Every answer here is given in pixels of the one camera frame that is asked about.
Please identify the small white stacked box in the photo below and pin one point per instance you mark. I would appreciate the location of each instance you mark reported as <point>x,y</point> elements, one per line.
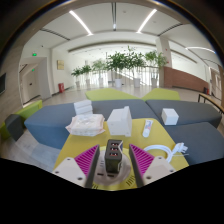
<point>83,107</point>

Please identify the black wall screen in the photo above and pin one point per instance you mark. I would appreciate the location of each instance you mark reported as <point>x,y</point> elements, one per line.
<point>2,83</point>

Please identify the large white box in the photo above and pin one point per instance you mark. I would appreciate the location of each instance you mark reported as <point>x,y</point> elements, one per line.
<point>118,123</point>

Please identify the soft tissue pack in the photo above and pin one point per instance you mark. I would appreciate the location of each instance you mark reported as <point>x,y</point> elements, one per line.
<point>85,125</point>

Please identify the white cube box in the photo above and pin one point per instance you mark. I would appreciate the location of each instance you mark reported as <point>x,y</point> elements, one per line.
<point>170,116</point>

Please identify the dark multi-port charger block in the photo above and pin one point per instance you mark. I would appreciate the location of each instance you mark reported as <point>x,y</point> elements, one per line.
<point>113,156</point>

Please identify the framed wall picture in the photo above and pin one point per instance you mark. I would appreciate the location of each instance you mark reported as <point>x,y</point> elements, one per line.
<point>60,65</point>

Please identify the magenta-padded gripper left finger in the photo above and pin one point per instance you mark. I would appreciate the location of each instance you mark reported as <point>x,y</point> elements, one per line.
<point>71,168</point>

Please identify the red fire extinguisher cabinet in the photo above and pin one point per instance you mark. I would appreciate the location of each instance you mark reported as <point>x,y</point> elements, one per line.
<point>61,88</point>

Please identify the green exit sign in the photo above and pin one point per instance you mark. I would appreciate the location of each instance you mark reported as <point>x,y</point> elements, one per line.
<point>34,54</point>

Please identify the wooden bench with black frame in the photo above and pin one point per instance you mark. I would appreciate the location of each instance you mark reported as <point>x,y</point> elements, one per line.
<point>210,100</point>

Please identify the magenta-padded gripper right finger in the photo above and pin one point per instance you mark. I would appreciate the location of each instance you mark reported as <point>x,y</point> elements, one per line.
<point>156,168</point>

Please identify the round white yellow-green power strip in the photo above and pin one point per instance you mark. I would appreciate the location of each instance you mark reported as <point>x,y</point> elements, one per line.
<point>125,168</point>

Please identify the green upholstered seat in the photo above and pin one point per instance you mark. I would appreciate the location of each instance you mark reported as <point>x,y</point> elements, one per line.
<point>161,94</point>
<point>106,95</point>
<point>31,109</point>

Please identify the dark grey pouf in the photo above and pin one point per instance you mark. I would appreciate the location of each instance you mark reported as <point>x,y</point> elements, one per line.
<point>14,126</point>

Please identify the group of ceiling strip lights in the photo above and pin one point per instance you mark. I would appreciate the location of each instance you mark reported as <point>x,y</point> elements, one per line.
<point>80,21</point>

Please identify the white tube with red print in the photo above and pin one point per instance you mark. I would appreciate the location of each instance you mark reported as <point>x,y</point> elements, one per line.
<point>147,128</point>

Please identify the group of potted plants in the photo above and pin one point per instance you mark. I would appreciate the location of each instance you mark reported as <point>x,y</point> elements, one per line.
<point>118,63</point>

